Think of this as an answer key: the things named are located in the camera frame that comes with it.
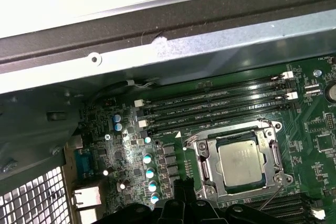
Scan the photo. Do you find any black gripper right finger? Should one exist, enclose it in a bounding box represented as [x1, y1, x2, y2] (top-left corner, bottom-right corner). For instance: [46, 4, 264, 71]
[185, 178, 266, 224]

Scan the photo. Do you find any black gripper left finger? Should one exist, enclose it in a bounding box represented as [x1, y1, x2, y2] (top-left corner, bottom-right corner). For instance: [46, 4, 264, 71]
[133, 178, 187, 224]

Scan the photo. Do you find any metal socket cover frame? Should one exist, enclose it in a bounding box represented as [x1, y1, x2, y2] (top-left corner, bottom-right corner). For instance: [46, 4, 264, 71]
[193, 126, 286, 199]

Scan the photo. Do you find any silver green CPU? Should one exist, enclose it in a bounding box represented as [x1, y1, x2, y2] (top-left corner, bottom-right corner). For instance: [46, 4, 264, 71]
[214, 136, 268, 190]

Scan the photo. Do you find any metal wire locking lever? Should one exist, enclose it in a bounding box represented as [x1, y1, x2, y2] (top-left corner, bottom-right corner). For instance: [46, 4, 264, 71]
[183, 119, 284, 147]
[258, 183, 287, 211]

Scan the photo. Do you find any CPU socket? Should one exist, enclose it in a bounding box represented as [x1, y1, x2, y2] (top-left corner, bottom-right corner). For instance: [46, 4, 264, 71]
[183, 119, 295, 204]

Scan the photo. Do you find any black RAM slot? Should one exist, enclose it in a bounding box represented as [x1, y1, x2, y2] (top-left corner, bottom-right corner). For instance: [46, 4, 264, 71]
[133, 71, 295, 109]
[140, 102, 292, 138]
[262, 205, 328, 224]
[245, 196, 325, 216]
[136, 82, 292, 119]
[138, 91, 299, 129]

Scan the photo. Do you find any silver ethernet port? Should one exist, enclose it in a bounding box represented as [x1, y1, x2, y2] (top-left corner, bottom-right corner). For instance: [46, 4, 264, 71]
[74, 185, 102, 207]

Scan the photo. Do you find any blue serial port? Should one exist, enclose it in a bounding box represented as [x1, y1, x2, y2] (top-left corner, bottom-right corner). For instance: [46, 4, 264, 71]
[74, 148, 95, 178]

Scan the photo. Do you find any small metal port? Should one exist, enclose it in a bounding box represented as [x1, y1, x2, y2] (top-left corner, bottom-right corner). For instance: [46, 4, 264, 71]
[67, 134, 84, 149]

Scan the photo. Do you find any green motherboard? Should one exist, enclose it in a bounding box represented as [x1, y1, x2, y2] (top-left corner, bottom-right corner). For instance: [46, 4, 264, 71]
[78, 56, 336, 224]

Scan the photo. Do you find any black grey PC case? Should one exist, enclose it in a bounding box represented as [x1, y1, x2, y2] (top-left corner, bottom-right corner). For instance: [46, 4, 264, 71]
[0, 6, 336, 224]

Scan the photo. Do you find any silver coin cell battery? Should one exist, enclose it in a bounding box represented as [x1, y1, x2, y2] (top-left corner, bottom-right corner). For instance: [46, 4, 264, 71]
[324, 82, 336, 104]

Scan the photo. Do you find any black cable white sleeve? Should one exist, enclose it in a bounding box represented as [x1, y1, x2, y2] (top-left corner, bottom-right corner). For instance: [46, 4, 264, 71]
[90, 78, 160, 104]

